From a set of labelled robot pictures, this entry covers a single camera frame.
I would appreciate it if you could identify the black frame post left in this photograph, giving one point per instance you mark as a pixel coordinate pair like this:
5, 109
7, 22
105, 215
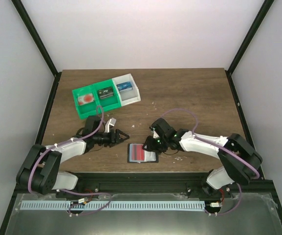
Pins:
20, 8

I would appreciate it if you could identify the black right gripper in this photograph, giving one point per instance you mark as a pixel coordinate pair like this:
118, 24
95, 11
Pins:
151, 143

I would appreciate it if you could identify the black frame post right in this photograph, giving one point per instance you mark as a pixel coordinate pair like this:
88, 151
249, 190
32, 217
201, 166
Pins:
265, 7

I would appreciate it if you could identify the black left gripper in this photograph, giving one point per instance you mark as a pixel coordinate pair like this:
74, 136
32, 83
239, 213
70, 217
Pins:
117, 136

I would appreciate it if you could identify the light blue slotted cable duct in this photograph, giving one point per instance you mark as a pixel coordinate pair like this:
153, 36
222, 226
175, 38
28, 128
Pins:
198, 206

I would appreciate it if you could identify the blue card stack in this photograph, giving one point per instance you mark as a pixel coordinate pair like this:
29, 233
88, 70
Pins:
124, 87

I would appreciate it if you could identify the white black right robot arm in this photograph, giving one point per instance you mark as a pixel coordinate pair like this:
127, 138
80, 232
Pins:
240, 161

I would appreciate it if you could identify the black leather card holder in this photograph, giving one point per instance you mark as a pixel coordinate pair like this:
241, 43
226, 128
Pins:
150, 157

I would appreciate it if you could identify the black frame post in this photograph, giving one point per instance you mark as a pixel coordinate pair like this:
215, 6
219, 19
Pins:
265, 7
20, 8

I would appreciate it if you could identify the green double storage bin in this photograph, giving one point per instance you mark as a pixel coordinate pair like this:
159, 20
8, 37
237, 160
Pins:
107, 104

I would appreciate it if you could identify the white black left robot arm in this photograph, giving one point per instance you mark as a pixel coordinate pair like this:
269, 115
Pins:
40, 172

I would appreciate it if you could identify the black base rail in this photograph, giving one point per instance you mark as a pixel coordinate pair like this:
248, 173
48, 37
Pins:
188, 183

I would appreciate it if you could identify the white storage bin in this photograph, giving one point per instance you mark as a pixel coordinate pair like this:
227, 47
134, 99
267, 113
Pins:
129, 97

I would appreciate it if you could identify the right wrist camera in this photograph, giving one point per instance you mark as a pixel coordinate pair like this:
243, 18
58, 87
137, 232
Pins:
154, 134

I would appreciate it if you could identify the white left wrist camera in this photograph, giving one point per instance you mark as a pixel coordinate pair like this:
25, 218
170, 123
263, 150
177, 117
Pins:
109, 125

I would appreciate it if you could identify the red white card stack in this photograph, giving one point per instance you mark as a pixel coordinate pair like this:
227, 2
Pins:
85, 99

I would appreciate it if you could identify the black card stack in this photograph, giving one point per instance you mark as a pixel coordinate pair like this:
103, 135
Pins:
105, 92

